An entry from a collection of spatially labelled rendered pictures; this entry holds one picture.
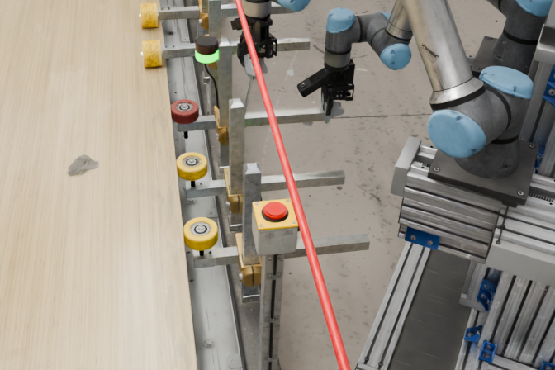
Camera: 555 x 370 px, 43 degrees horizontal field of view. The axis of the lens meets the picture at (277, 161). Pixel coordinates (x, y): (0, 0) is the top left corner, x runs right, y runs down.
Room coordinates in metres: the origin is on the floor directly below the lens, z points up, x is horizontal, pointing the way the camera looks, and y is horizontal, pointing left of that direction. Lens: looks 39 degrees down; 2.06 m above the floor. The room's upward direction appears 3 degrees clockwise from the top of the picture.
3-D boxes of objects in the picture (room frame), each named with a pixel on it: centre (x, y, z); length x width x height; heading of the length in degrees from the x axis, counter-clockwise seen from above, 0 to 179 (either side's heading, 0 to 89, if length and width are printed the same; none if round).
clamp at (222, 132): (1.66, 0.16, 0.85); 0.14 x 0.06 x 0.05; 12
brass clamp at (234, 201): (1.42, 0.11, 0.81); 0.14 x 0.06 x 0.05; 12
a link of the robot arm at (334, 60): (1.75, -0.15, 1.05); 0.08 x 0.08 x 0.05
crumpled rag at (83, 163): (1.38, 0.50, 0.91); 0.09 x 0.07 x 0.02; 136
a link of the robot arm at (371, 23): (1.76, -0.26, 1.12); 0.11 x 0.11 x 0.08; 18
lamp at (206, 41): (1.63, 0.20, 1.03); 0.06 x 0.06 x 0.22; 12
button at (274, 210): (0.90, 0.00, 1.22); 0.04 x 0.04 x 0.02
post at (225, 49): (1.64, 0.15, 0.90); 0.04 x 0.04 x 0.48; 12
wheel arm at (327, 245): (1.21, -0.02, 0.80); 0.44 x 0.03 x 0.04; 102
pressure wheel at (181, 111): (1.66, 0.27, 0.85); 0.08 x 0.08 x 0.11
